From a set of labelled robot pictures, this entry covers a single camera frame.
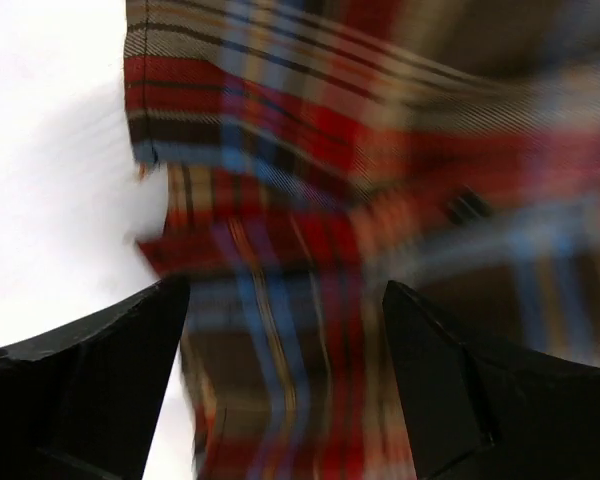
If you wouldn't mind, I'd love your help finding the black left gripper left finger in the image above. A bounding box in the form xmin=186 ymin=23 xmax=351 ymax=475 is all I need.
xmin=0 ymin=277 xmax=189 ymax=479

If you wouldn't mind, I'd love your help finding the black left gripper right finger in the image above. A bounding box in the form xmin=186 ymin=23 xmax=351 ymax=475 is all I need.
xmin=382 ymin=281 xmax=600 ymax=479

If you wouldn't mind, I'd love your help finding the red plaid long sleeve shirt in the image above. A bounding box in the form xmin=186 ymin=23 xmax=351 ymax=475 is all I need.
xmin=124 ymin=1 xmax=600 ymax=479

